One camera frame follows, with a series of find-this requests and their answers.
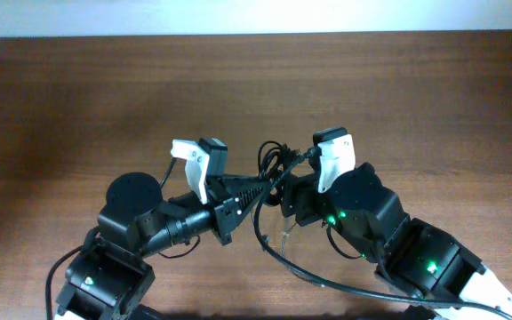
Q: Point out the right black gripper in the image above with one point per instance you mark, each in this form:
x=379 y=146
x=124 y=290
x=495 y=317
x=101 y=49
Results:
x=298 y=204

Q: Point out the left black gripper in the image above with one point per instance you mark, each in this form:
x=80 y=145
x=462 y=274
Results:
x=225 y=217

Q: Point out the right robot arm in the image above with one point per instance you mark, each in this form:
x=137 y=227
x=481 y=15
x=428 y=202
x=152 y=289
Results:
x=414 y=258

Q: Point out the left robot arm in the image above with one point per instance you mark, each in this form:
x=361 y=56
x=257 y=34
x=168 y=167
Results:
x=108 y=275

